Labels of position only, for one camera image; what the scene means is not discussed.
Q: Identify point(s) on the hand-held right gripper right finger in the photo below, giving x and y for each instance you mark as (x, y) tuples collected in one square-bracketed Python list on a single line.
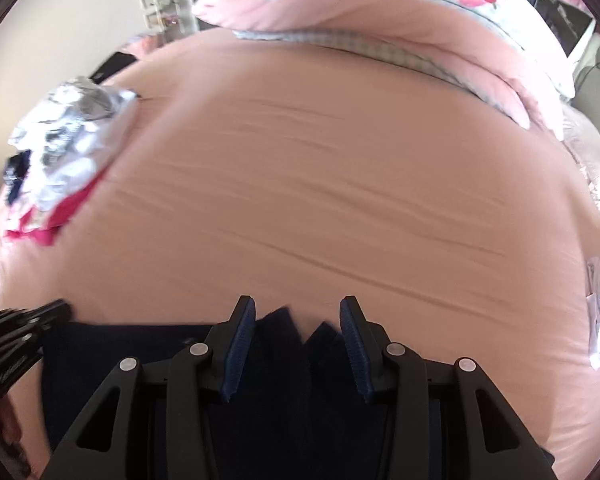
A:
[(355, 350)]

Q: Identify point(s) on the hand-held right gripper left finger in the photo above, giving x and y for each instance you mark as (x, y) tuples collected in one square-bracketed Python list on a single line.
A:
[(237, 355)]

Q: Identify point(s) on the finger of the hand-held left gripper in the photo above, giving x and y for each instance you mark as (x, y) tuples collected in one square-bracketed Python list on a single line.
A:
[(52, 310)]

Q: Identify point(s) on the navy garment with white stripes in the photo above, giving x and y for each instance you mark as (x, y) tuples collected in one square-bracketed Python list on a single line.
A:
[(280, 360)]

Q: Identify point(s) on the person's left hand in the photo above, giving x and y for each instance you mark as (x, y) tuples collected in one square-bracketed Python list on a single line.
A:
[(5, 427)]

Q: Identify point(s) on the magenta garment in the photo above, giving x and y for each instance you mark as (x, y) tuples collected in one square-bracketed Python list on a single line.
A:
[(45, 225)]

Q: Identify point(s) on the navy printed garment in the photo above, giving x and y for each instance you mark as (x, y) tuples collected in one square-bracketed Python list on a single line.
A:
[(16, 175)]

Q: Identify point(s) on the bed with pink sheet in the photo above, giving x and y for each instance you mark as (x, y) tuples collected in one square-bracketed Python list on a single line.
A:
[(305, 185)]

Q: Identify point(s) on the silver foil bag pile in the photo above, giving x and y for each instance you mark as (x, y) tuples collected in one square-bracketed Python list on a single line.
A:
[(75, 130)]

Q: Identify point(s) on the black bag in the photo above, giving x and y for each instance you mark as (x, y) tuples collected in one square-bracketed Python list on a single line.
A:
[(115, 65)]

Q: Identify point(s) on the pink box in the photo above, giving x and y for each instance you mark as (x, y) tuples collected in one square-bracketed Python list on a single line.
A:
[(142, 44)]

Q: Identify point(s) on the white shelf rack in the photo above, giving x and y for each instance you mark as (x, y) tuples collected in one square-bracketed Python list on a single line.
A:
[(160, 5)]

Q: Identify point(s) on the pink checked folded quilt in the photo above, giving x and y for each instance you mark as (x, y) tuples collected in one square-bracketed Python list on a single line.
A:
[(380, 25)]

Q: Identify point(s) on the black leaning frame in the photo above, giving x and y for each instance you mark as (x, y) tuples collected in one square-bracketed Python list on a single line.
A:
[(560, 20)]

